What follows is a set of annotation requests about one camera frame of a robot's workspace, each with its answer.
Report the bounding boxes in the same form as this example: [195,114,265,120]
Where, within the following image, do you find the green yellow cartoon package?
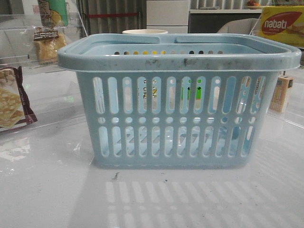
[38,0,68,27]

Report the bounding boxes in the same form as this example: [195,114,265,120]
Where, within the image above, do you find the yellow nabati wafer box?
[258,6,304,48]

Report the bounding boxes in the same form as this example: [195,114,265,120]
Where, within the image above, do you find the light blue plastic basket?
[57,33,301,168]

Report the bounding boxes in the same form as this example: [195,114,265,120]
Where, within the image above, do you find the small beige carton box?
[269,76,294,113]

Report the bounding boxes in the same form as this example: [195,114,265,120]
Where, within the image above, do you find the clear acrylic shelf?
[247,16,304,129]
[0,12,87,74]

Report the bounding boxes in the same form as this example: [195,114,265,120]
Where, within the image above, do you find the bagged bread clear wrapper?
[33,27,67,65]

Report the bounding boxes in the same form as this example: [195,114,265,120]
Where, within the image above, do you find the white drawer cabinet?
[146,0,190,33]

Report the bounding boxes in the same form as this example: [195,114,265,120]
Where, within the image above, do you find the brown cracker package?
[0,66,38,132]

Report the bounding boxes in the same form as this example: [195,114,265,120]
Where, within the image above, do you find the clear acrylic shelf left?
[0,12,87,74]

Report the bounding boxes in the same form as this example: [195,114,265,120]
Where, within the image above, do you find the clear acrylic shelf right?
[247,16,304,129]

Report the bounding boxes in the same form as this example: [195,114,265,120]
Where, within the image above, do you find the white paper cup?
[122,29,168,35]

